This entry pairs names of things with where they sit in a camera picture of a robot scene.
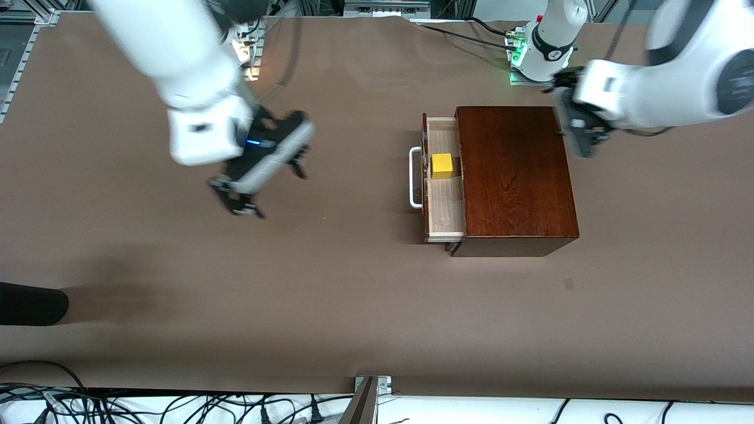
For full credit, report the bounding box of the wooden drawer with white handle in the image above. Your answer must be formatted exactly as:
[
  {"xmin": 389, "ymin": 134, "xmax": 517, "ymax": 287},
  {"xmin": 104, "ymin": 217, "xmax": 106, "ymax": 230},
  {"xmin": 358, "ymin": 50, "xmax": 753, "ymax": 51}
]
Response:
[{"xmin": 409, "ymin": 113, "xmax": 467, "ymax": 243}]

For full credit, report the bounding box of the dark wooden drawer cabinet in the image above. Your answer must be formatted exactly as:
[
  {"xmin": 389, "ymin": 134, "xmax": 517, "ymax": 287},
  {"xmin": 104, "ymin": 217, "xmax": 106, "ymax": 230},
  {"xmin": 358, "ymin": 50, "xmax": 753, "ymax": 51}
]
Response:
[{"xmin": 446, "ymin": 106, "xmax": 580, "ymax": 258}]

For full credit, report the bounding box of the brown paper table cover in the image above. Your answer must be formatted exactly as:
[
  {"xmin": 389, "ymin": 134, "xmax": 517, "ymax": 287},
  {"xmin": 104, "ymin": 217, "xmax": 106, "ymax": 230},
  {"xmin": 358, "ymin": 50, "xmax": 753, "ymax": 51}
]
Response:
[{"xmin": 0, "ymin": 12, "xmax": 754, "ymax": 402}]

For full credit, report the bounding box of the silver device panel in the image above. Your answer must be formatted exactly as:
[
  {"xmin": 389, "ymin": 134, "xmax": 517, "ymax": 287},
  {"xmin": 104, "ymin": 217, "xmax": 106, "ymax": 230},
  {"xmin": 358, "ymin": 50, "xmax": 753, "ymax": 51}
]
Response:
[{"xmin": 345, "ymin": 0, "xmax": 431, "ymax": 16}]

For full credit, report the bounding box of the black rounded cylinder object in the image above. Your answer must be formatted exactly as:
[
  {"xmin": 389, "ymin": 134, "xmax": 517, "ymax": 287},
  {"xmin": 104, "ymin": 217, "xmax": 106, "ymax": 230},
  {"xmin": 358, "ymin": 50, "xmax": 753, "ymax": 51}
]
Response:
[{"xmin": 0, "ymin": 282, "xmax": 70, "ymax": 326}]

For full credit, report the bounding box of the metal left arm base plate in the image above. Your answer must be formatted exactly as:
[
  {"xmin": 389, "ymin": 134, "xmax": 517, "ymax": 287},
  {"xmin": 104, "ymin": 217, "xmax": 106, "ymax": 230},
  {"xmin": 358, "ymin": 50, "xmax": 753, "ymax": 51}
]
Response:
[{"xmin": 508, "ymin": 26, "xmax": 571, "ymax": 88}]

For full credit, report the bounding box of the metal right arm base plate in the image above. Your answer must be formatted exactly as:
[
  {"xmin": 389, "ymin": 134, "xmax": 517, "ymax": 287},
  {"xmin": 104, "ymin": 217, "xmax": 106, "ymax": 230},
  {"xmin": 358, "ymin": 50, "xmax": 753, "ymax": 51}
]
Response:
[{"xmin": 233, "ymin": 24, "xmax": 263, "ymax": 82}]

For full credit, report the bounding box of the short black table cable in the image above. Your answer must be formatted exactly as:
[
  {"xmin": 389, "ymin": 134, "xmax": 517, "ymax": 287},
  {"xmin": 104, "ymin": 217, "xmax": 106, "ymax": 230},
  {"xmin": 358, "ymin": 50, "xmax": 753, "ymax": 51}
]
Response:
[{"xmin": 465, "ymin": 16, "xmax": 513, "ymax": 37}]

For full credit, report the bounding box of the long black table cable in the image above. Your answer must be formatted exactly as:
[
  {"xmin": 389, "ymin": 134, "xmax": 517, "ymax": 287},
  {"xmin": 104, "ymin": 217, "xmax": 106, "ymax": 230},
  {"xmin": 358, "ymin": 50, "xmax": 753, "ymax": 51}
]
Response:
[{"xmin": 412, "ymin": 22, "xmax": 525, "ymax": 51}]

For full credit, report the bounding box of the small silver metal bracket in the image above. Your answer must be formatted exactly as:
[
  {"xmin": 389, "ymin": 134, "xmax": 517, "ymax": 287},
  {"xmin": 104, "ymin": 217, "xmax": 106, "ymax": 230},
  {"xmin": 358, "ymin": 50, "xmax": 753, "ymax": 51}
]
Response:
[{"xmin": 355, "ymin": 375, "xmax": 392, "ymax": 396}]

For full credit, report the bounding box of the thick black floor cable loop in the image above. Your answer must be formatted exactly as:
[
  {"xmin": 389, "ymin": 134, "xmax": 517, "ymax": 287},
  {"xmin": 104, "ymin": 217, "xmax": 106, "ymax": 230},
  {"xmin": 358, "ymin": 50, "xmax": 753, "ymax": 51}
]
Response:
[{"xmin": 0, "ymin": 360, "xmax": 89, "ymax": 394}]

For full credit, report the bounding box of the dark aluminium post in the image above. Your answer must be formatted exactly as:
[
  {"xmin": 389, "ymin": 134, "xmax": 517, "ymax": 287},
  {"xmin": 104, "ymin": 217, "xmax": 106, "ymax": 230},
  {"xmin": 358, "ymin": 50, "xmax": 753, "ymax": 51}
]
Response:
[{"xmin": 339, "ymin": 377, "xmax": 379, "ymax": 424}]

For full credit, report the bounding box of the aluminium frame extrusion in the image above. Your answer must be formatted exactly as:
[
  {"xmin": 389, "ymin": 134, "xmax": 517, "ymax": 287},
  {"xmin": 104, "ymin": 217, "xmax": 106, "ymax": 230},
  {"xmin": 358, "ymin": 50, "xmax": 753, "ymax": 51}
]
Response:
[{"xmin": 0, "ymin": 0, "xmax": 61, "ymax": 25}]

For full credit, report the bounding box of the aluminium table edge rail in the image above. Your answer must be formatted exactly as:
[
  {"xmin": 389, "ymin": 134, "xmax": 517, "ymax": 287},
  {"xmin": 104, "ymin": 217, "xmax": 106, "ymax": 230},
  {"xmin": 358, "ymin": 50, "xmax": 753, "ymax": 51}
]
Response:
[{"xmin": 0, "ymin": 25, "xmax": 41, "ymax": 125}]

